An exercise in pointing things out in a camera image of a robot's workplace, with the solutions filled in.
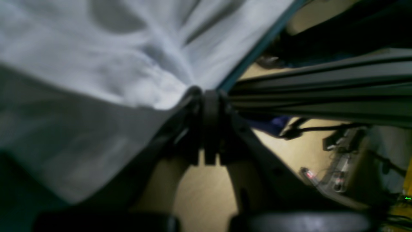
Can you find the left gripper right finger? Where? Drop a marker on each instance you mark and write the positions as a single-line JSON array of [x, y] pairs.
[[270, 197]]

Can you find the teal table cloth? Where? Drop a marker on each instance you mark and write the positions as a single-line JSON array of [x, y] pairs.
[[251, 61]]

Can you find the white T-shirt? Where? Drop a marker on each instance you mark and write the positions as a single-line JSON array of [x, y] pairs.
[[96, 80]]

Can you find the black power strip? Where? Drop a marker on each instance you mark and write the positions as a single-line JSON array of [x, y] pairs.
[[344, 146]]

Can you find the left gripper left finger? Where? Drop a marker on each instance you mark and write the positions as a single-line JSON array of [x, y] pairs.
[[161, 163]]

